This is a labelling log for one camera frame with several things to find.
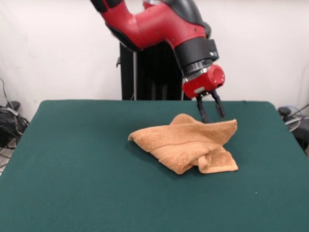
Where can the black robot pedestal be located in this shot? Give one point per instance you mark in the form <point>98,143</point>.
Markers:
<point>157,82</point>

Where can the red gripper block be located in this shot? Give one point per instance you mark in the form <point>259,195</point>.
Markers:
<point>202,83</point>

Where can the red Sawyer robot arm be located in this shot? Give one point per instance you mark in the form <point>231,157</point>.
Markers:
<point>154,24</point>

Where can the dark green table cloth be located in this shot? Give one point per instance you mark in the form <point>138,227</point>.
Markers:
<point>96,169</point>

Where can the tan terry towel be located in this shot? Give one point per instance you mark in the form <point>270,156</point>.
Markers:
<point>183,145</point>

